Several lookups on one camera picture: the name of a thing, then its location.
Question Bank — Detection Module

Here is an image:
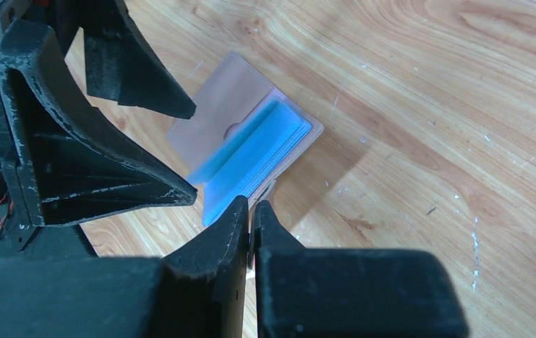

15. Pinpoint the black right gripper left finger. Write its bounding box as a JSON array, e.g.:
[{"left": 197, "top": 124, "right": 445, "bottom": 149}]
[{"left": 147, "top": 196, "right": 249, "bottom": 337}]

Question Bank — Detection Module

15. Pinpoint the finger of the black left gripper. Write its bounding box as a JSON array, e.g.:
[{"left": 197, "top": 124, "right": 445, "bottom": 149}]
[
  {"left": 0, "top": 20, "right": 197, "bottom": 227},
  {"left": 79, "top": 1, "right": 196, "bottom": 119}
]

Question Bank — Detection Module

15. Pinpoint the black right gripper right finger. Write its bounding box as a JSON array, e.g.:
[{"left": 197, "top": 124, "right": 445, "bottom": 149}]
[{"left": 249, "top": 201, "right": 468, "bottom": 337}]

